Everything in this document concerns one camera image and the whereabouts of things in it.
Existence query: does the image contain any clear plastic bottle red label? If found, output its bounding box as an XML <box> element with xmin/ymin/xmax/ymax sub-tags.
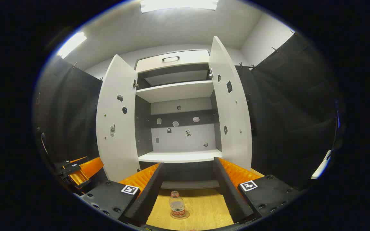
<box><xmin>169</xmin><ymin>191</ymin><xmax>186</xmax><ymax>218</ymax></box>

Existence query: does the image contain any white cabinet shelf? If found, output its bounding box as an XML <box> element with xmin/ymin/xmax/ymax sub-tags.
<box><xmin>138</xmin><ymin>149</ymin><xmax>223</xmax><ymax>163</ymax></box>
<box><xmin>136</xmin><ymin>80</ymin><xmax>214</xmax><ymax>103</ymax></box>

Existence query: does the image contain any white flat panel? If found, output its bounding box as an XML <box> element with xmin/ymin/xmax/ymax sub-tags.
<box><xmin>311</xmin><ymin>150</ymin><xmax>332</xmax><ymax>179</ymax></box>

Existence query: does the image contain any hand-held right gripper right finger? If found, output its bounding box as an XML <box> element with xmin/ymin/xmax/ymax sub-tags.
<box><xmin>213</xmin><ymin>157</ymin><xmax>301</xmax><ymax>225</ymax></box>

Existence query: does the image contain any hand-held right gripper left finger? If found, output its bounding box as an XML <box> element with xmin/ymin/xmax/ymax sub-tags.
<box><xmin>79</xmin><ymin>163</ymin><xmax>165</xmax><ymax>227</ymax></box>

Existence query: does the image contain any white cabinet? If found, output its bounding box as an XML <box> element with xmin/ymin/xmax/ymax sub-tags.
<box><xmin>135</xmin><ymin>49</ymin><xmax>223</xmax><ymax>190</ymax></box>

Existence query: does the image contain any white cabinet door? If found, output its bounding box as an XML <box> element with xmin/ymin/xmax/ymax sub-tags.
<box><xmin>208</xmin><ymin>36</ymin><xmax>253</xmax><ymax>170</ymax></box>
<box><xmin>96</xmin><ymin>55</ymin><xmax>140</xmax><ymax>183</ymax></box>

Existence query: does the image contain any round wooden coaster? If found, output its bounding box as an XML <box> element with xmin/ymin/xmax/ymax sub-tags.
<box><xmin>170</xmin><ymin>210</ymin><xmax>190</xmax><ymax>220</ymax></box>

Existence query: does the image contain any white cabinet drawer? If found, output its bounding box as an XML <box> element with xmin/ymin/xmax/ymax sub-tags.
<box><xmin>135</xmin><ymin>49</ymin><xmax>210</xmax><ymax>73</ymax></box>

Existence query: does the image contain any black backdrop cloth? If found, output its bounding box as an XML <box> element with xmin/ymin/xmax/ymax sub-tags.
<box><xmin>235</xmin><ymin>32</ymin><xmax>339</xmax><ymax>190</ymax></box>
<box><xmin>36</xmin><ymin>58</ymin><xmax>103</xmax><ymax>180</ymax></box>

